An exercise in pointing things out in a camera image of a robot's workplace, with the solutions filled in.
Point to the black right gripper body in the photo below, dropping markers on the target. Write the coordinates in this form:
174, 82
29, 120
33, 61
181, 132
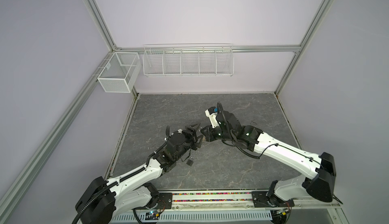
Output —
214, 134

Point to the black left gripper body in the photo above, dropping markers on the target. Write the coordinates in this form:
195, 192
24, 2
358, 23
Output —
190, 138

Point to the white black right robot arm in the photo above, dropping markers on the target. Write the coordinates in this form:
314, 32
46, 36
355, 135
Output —
317, 172

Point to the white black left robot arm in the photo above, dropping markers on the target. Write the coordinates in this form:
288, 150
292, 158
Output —
105, 199

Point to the dark grey padlock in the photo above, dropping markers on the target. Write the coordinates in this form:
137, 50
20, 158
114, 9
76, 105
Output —
190, 161

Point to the white mesh box basket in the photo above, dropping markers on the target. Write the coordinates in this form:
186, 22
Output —
120, 72

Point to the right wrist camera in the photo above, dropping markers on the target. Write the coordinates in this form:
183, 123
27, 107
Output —
211, 113

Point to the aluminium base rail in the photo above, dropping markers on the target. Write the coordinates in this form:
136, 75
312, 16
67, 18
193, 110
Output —
218, 198

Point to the white wire wall basket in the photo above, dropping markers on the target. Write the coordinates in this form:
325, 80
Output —
207, 59

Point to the white vented cable duct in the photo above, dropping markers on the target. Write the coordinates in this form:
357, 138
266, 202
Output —
202, 217

